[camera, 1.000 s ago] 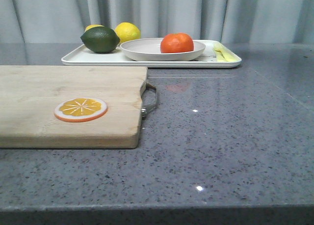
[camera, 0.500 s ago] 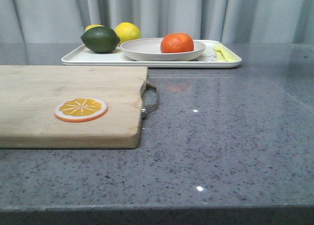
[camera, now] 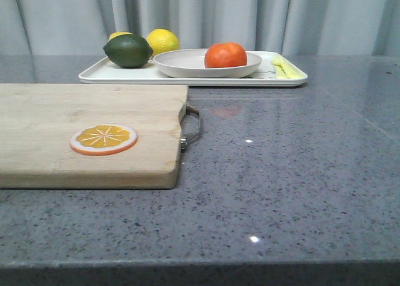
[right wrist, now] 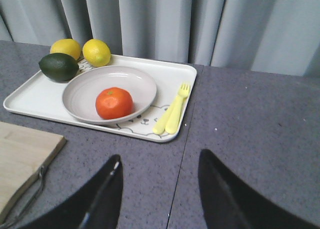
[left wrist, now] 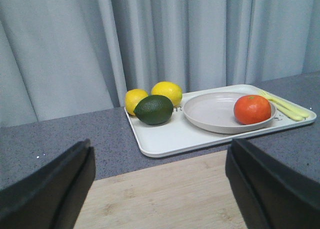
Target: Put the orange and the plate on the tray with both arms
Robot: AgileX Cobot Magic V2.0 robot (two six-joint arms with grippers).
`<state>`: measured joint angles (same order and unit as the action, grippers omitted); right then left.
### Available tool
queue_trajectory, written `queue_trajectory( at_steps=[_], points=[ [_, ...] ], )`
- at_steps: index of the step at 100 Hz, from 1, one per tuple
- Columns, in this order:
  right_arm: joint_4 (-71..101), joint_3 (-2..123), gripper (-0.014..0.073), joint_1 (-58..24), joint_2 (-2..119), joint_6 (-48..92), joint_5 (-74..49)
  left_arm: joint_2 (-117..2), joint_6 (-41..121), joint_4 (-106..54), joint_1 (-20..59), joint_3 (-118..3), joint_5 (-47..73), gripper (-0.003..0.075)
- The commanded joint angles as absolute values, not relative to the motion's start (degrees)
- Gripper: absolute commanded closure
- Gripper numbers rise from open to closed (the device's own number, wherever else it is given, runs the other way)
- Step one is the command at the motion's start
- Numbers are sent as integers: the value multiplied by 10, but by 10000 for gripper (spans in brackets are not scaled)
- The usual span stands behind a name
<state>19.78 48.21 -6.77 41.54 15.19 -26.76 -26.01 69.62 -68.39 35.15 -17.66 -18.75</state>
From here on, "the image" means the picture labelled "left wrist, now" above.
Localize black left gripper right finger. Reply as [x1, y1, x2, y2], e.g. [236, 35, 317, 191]
[225, 138, 320, 229]

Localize grey curtain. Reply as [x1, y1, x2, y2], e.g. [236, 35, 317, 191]
[0, 0, 320, 127]

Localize wooden cutting board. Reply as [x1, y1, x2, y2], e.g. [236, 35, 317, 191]
[75, 151, 246, 229]

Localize beige round plate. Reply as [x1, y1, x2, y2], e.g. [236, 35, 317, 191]
[182, 92, 277, 134]

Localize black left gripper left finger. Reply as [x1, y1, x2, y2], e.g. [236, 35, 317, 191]
[0, 139, 96, 229]

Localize white rectangular tray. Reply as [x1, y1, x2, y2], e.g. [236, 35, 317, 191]
[127, 84, 317, 158]

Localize orange mandarin fruit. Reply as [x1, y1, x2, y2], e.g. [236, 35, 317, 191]
[233, 94, 272, 125]

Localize yellow lemon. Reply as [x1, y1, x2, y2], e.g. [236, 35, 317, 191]
[151, 81, 183, 107]
[125, 88, 149, 116]

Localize yellow plastic fork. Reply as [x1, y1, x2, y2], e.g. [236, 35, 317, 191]
[257, 89, 305, 122]

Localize rear yellow lemon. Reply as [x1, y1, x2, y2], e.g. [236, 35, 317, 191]
[125, 88, 149, 116]

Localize green lime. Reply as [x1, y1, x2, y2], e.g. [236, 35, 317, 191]
[133, 95, 174, 126]

